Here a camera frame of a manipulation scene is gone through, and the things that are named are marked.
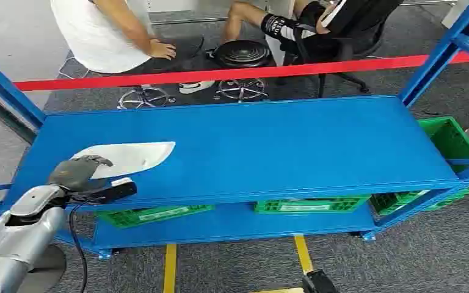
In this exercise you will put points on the chrome stool base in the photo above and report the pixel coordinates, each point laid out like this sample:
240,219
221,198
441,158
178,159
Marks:
145,98

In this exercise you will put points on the black printed leg brace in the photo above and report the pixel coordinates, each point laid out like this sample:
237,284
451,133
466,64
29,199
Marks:
277,25

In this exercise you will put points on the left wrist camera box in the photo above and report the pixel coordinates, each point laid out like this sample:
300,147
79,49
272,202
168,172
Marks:
117,191

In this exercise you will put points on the red barrier belt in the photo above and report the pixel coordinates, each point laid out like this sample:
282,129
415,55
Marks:
218,73

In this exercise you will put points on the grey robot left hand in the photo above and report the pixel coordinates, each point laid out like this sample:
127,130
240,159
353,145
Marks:
74,172

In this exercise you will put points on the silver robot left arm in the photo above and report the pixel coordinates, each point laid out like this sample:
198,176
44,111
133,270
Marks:
16,242

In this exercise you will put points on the seated person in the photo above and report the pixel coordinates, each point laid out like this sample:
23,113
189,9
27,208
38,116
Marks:
242,16

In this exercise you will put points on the blue metal shelf rack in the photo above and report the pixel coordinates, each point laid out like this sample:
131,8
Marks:
258,141

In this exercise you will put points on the black round stool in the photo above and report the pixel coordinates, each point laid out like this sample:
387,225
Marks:
240,53

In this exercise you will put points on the white shoe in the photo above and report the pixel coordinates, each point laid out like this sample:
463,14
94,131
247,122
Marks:
196,86

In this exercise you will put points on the white curved plastic part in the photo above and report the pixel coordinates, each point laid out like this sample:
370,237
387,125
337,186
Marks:
137,157

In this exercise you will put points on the yellow floor tape marking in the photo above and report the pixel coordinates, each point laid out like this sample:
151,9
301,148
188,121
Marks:
170,267

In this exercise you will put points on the person's hand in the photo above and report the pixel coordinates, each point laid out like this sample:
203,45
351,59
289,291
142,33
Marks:
162,49

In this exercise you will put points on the green plastic crate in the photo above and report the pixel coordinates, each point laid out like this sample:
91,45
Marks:
153,214
311,204
447,139

